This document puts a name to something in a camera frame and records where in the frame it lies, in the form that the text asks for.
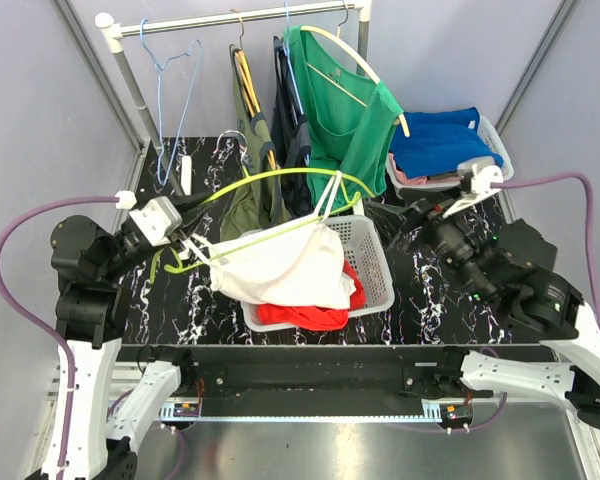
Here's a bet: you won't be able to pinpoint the light blue wire hanger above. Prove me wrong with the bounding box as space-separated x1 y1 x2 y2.
139 18 204 185

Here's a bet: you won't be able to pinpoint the dark navy tank top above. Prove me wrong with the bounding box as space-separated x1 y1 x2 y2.
271 36 313 217

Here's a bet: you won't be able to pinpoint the cream curved wooden hanger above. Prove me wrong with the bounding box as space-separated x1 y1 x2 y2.
299 7 412 138

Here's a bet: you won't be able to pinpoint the lime green hanger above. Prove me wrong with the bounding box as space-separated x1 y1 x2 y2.
148 167 376 285

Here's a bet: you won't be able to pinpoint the large white perforated basket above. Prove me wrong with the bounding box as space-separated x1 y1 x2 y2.
241 215 395 333

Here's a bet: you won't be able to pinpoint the small white laundry basket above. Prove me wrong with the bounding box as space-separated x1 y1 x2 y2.
385 115 514 198

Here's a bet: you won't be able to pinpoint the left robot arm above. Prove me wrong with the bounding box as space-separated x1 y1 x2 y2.
34 191 427 479

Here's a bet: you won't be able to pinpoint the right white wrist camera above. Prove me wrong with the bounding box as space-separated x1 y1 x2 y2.
443 157 504 218

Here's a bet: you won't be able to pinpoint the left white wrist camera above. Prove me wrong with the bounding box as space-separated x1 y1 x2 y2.
115 190 182 247

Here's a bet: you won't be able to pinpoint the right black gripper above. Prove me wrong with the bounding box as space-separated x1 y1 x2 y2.
361 182 494 302

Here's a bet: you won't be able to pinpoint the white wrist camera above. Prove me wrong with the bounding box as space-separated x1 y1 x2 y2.
115 190 182 247
443 157 504 218

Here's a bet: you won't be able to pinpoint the blue wire hanger on rack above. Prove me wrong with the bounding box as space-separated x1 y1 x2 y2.
279 2 311 166

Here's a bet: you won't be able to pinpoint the white clothes rack frame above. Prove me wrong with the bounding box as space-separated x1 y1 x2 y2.
93 0 373 221

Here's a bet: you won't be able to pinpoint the folded blue clothes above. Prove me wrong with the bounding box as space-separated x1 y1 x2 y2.
389 107 504 179

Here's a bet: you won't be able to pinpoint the red tank top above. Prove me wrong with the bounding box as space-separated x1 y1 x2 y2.
256 260 366 332

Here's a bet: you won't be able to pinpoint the green t-shirt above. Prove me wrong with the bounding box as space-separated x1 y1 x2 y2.
287 26 403 197

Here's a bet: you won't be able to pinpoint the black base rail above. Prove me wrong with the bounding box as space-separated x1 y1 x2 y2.
114 343 561 419

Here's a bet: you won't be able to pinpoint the white tank top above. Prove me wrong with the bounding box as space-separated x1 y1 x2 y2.
203 175 340 304

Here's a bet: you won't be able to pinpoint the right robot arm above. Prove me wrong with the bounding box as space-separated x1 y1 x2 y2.
368 195 600 430

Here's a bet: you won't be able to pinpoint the olive green tank top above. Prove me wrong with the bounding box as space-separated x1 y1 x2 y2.
220 44 291 241

